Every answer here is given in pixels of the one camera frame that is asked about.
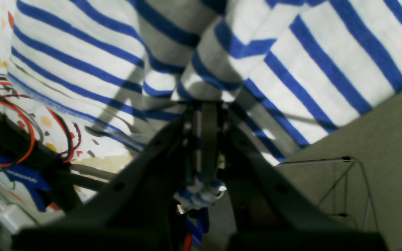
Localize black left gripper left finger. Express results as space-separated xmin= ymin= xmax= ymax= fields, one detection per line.
xmin=12 ymin=107 xmax=194 ymax=251

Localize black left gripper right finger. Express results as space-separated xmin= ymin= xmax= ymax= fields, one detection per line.
xmin=201 ymin=102 xmax=386 ymax=251

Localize blue white striped t-shirt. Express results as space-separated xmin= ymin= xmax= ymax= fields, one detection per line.
xmin=8 ymin=0 xmax=402 ymax=165

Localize blue plastic connector part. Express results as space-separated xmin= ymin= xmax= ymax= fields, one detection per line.
xmin=0 ymin=164 xmax=53 ymax=213

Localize black floor cable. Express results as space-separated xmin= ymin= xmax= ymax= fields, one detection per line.
xmin=278 ymin=156 xmax=381 ymax=232

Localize red black wires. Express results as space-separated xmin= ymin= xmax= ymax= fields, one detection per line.
xmin=0 ymin=75 xmax=83 ymax=171

